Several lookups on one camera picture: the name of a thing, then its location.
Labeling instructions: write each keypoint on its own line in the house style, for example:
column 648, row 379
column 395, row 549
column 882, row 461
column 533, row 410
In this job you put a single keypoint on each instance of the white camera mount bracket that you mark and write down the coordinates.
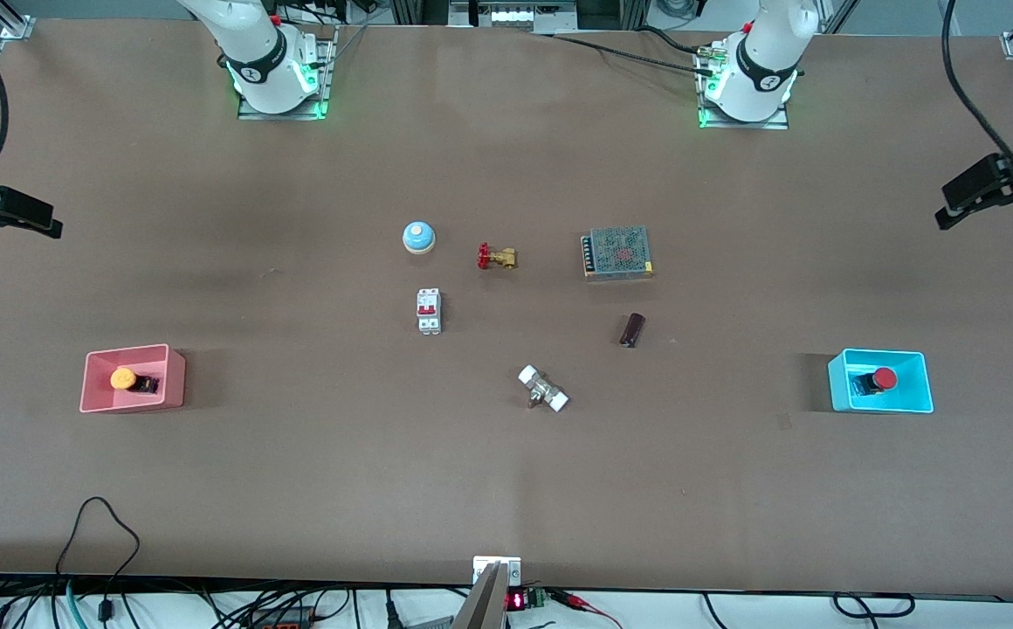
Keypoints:
column 482, row 566

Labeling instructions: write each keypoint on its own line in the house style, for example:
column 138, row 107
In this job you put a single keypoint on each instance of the pink plastic box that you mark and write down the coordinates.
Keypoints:
column 170, row 384

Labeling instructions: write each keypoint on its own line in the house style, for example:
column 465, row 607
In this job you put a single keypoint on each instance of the cyan plastic box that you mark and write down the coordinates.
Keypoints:
column 913, row 384

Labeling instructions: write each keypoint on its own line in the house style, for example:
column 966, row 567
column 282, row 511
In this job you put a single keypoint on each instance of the metal mesh power supply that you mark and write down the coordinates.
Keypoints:
column 618, row 252

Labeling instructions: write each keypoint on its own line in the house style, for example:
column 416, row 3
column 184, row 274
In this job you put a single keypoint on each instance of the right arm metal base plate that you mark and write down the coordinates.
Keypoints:
column 327, row 70

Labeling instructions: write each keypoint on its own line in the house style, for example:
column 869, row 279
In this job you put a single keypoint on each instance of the blue call bell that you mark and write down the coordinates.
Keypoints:
column 418, row 236

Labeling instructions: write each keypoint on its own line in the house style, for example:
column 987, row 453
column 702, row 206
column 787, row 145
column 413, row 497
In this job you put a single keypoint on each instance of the dark brown cylinder capacitor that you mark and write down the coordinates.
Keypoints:
column 632, row 329

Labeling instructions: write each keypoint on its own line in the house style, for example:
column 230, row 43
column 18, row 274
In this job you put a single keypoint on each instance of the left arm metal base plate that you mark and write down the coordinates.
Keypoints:
column 747, row 125

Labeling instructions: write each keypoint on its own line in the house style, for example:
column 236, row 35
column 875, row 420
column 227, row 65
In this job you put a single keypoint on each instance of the yellow push button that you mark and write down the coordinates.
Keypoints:
column 122, row 378

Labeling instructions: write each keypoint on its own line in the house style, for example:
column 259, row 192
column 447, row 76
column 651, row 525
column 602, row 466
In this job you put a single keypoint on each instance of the red push button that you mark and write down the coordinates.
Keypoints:
column 885, row 378

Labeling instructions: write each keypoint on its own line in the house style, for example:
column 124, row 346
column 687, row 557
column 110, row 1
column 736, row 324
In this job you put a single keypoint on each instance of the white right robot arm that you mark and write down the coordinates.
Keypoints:
column 258, row 52

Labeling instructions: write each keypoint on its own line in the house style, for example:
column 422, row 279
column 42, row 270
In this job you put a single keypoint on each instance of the aluminium camera post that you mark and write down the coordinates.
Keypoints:
column 482, row 607

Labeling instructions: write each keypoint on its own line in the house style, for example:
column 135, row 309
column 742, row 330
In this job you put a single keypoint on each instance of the white circuit breaker red switch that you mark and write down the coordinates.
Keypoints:
column 429, row 312

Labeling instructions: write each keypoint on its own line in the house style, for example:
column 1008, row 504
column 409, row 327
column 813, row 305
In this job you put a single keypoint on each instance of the metal tee fitting white caps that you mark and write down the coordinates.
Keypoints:
column 543, row 389

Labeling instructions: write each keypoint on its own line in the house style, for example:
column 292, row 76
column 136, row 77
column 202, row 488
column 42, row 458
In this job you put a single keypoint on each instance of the white power strip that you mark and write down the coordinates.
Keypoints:
column 511, row 16

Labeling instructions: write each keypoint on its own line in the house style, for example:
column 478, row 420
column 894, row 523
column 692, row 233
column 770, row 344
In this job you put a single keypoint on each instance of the red digit display module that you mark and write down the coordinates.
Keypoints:
column 520, row 600

